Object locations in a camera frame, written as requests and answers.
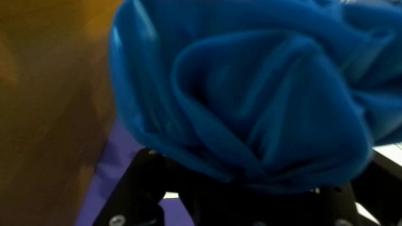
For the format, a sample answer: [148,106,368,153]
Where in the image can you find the brown wooden cabinet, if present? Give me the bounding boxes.
[0,0,125,226]

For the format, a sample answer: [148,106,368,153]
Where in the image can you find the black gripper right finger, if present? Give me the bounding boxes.
[345,149,402,226]

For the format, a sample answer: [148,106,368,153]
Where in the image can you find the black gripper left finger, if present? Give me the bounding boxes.
[91,147,187,226]

